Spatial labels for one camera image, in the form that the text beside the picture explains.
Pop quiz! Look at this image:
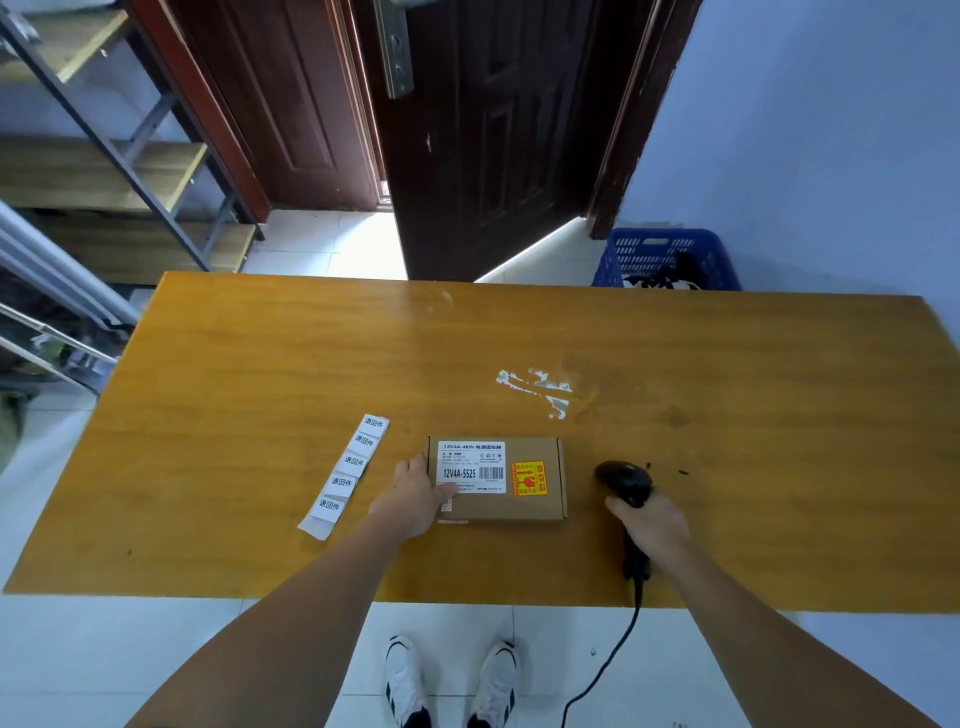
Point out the strip of white printed labels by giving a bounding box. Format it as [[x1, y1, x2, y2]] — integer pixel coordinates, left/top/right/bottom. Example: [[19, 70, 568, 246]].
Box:
[[296, 413, 393, 542]]

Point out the silver door lock plate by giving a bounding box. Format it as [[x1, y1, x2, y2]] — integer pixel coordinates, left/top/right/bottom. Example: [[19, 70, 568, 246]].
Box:
[[372, 0, 417, 102]]

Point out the person's white shoe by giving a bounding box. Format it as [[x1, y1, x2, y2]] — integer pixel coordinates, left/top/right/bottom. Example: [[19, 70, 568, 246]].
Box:
[[383, 635, 435, 728], [466, 640, 522, 728]]

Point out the metal rack with wooden shelves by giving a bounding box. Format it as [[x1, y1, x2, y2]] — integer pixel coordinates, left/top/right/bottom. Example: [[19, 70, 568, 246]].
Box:
[[0, 0, 267, 286]]

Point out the person's right hand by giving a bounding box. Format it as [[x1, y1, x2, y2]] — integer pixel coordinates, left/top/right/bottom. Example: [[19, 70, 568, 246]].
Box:
[[604, 487, 692, 561]]

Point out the black and white item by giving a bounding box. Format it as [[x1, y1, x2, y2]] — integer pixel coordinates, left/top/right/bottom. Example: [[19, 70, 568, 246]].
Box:
[[621, 270, 707, 293]]

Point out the reddish brown wooden door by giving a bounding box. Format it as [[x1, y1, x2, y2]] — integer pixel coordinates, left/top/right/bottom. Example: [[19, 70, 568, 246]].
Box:
[[127, 0, 388, 224]]

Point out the blue plastic basket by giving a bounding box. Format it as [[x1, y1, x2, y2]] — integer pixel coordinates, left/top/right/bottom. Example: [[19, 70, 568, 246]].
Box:
[[590, 227, 744, 293]]

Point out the black scanner cable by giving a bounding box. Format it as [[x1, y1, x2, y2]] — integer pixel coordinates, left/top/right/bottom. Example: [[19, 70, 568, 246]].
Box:
[[560, 576, 647, 728]]

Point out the bundle of white tubes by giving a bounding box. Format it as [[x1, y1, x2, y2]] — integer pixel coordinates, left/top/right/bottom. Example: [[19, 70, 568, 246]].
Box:
[[0, 198, 141, 333]]

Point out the brown cardboard box with labels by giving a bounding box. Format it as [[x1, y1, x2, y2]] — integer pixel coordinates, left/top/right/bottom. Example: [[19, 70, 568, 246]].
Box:
[[426, 436, 570, 525]]

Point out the person's left forearm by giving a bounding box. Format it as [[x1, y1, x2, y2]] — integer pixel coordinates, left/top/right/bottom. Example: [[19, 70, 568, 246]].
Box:
[[123, 511, 411, 728]]

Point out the person's right forearm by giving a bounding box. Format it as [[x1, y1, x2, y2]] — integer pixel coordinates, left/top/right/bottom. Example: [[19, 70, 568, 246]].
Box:
[[646, 534, 943, 728]]

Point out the dark brown door frame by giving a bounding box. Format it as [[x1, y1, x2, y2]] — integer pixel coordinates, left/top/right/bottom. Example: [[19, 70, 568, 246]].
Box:
[[585, 0, 705, 241]]

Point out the person's left white shoe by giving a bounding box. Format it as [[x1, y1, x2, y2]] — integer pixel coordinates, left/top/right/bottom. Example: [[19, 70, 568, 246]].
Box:
[[383, 635, 435, 728]]

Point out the person's left hand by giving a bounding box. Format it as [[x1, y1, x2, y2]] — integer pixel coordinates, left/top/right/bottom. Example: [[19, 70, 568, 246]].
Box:
[[366, 452, 461, 540]]

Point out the black barcode scanner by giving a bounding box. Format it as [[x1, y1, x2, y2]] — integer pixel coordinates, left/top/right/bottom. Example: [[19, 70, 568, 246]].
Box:
[[594, 459, 656, 584]]

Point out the person's right white shoe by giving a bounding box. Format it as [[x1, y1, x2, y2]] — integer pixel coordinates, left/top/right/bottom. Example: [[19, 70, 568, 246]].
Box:
[[466, 640, 522, 728]]

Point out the dark brown wooden door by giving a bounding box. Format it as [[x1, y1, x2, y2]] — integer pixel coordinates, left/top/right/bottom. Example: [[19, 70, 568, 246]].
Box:
[[351, 0, 663, 284]]

